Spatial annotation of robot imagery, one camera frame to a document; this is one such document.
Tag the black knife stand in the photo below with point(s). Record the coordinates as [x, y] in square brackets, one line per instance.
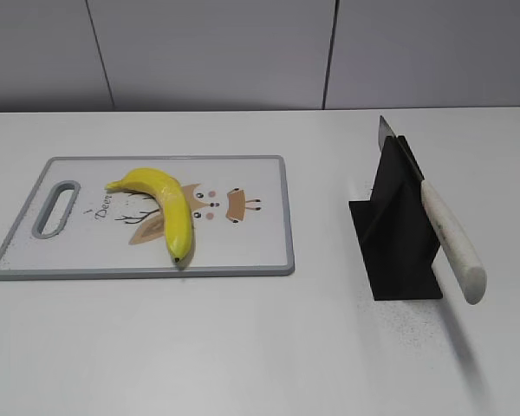
[398, 243]

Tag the white grey-rimmed cutting board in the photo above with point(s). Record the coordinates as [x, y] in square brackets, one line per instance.
[70, 227]

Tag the white-handled kitchen knife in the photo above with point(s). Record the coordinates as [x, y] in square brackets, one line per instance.
[459, 250]

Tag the yellow plastic banana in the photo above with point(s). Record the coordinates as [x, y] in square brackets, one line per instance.
[169, 195]

